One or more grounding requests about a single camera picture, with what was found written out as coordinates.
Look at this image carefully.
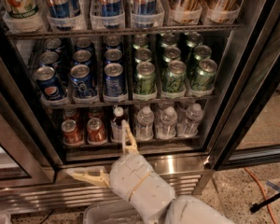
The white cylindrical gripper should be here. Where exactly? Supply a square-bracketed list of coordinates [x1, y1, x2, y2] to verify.
[65, 119, 175, 224]

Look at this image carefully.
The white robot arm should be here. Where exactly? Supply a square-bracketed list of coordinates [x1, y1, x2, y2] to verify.
[67, 120, 235, 224]

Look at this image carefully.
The front right red can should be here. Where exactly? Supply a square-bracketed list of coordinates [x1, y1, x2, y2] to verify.
[87, 118, 106, 143]

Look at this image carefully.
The front left red can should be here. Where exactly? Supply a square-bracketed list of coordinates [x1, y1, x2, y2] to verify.
[61, 119, 83, 146]

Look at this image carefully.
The back right red can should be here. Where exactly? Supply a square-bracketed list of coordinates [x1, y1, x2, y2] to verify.
[88, 106, 104, 120]

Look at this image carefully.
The back left red can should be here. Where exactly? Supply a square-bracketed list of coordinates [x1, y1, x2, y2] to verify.
[63, 108, 80, 122]

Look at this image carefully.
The front left green can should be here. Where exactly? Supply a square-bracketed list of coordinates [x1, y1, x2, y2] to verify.
[133, 62, 156, 95]

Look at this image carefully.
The fridge glass door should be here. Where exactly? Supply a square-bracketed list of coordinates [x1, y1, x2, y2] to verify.
[0, 40, 64, 189]

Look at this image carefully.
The front middle green can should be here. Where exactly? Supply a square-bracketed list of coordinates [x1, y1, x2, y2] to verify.
[162, 60, 186, 93]

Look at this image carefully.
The second row right pepsi can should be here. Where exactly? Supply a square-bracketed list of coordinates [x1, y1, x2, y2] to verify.
[104, 49, 123, 64]

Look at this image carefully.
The second row pepsi can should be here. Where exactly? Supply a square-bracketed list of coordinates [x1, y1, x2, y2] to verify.
[73, 49, 93, 66]
[39, 51, 65, 74]
[104, 49, 123, 64]

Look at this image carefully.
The second row middle pepsi can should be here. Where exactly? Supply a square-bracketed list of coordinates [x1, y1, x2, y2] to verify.
[73, 49, 93, 66]

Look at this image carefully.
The second row left green can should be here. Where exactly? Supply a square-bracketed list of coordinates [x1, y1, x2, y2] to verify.
[134, 48, 152, 63]

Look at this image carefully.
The second row green can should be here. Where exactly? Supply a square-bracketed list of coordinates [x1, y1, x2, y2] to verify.
[162, 47, 181, 63]
[189, 45, 212, 76]
[134, 48, 152, 63]

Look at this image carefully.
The second row left pepsi can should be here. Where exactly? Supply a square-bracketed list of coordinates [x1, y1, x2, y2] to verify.
[39, 51, 65, 74]

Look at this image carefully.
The second row middle green can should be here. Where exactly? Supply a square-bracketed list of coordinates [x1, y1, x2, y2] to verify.
[162, 47, 181, 63]

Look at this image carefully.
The back left green can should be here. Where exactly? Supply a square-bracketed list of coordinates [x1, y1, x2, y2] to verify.
[133, 35, 149, 49]

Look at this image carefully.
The front right green can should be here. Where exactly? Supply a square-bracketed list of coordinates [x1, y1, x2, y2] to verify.
[190, 59, 217, 91]

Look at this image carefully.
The stainless steel fridge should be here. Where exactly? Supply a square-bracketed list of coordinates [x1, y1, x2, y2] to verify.
[0, 0, 280, 214]

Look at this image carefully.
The back middle green can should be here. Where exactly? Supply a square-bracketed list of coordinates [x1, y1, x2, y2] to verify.
[161, 34, 177, 49]

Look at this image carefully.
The second row right green can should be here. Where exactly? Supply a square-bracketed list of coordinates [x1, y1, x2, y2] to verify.
[189, 45, 212, 76]

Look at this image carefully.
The back right green can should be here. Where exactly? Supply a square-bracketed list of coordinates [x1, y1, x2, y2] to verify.
[185, 32, 203, 60]

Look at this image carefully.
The left red bull can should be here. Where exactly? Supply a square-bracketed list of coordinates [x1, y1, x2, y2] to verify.
[45, 0, 81, 19]

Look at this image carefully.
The dark drink bottle white cap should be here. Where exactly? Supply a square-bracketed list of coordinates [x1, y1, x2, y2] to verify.
[111, 106, 129, 143]

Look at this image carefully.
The left clear water bottle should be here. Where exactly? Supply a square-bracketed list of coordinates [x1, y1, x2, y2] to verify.
[135, 106, 154, 141]

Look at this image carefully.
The clear water bottle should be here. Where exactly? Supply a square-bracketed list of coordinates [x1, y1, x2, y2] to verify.
[135, 106, 154, 141]
[177, 103, 203, 137]
[157, 106, 177, 140]

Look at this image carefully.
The clear plastic bin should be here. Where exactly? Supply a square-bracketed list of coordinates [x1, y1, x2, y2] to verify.
[83, 200, 144, 224]

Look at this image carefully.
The middle clear water bottle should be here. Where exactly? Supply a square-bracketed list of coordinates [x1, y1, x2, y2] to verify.
[157, 106, 177, 140]

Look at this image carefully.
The right clear water bottle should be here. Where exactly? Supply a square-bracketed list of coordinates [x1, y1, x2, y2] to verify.
[177, 103, 203, 137]

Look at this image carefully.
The black stand leg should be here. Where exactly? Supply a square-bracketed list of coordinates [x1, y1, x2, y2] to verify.
[250, 192, 280, 213]

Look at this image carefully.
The middle wire shelf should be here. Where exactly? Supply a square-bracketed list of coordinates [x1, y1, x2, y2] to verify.
[40, 95, 216, 109]

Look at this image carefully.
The wire shelf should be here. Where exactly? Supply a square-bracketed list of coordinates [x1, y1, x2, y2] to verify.
[40, 95, 216, 109]
[7, 23, 244, 40]

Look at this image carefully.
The orange cable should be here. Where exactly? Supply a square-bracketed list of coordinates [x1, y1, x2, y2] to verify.
[244, 167, 278, 224]

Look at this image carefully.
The top wire shelf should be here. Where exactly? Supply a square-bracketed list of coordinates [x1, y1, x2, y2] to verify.
[7, 23, 244, 40]

